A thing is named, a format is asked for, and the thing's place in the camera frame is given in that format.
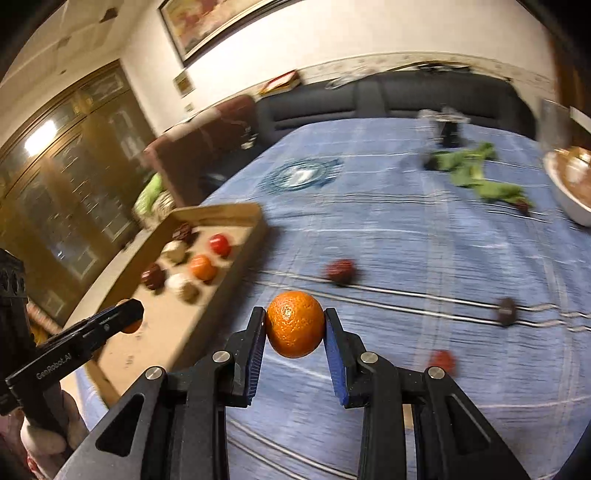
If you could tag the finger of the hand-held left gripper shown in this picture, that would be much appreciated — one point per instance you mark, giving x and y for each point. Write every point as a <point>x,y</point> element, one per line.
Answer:
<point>92,330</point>

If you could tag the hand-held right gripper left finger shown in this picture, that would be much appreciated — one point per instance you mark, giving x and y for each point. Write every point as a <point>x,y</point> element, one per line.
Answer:
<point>256,355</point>

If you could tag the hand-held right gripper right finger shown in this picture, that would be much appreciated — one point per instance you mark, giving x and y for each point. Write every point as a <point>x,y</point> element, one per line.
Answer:
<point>334,364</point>

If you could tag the large orange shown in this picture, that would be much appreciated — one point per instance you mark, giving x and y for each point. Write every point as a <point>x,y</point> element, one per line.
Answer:
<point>295,330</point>

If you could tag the cardboard box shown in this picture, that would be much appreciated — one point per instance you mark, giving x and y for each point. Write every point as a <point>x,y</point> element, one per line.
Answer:
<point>152,332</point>

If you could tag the red date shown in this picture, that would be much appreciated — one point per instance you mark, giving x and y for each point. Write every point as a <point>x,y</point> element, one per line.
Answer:
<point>341,271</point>
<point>152,275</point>
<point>443,360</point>
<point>523,205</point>

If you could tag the beige root vegetable chunk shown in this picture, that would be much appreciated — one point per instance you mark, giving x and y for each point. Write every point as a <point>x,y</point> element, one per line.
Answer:
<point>174,251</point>
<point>182,286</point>

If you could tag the person's left forearm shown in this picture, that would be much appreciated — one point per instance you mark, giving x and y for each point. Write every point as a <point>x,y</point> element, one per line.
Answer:
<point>11,438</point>

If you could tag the person's left hand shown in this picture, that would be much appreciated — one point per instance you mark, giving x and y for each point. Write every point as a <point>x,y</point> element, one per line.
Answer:
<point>41,443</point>

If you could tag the wooden glass cabinet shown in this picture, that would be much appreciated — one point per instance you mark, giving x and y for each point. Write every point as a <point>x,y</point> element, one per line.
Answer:
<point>69,184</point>

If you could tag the dark purple date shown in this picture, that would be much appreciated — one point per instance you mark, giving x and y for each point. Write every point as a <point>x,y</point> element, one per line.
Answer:
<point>506,311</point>

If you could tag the small black plug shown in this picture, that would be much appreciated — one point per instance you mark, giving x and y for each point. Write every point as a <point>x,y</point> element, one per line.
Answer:
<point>431,162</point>

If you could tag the brown armchair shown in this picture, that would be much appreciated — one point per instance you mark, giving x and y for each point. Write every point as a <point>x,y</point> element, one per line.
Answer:
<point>221,120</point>

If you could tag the green leafy vegetable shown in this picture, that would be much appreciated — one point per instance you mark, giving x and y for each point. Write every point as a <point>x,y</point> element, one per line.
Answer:
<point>466,161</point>

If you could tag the black electronic device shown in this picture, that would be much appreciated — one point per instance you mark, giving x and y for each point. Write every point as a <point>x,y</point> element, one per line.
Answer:
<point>450,134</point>

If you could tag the small framed picture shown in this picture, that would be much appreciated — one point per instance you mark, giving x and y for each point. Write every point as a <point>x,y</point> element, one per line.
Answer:
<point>183,83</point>

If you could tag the dark grey sofa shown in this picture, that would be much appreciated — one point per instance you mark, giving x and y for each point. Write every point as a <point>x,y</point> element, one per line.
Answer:
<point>392,101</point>

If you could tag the red book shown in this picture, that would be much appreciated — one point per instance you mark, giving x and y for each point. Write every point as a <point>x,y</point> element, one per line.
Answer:
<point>279,82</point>

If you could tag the white bowl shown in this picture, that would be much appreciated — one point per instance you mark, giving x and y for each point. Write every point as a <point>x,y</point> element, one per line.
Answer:
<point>570,203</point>

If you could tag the brown paper bag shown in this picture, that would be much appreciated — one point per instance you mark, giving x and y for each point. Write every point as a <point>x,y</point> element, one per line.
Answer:
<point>577,170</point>

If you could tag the clear plastic container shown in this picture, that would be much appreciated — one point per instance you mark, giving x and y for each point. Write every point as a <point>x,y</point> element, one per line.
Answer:
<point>551,124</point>

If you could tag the wooden door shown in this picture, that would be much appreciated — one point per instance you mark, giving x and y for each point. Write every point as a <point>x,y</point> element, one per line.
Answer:
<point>570,83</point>

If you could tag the framed wall painting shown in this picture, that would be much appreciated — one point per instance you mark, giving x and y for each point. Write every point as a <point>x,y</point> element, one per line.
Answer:
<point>217,23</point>

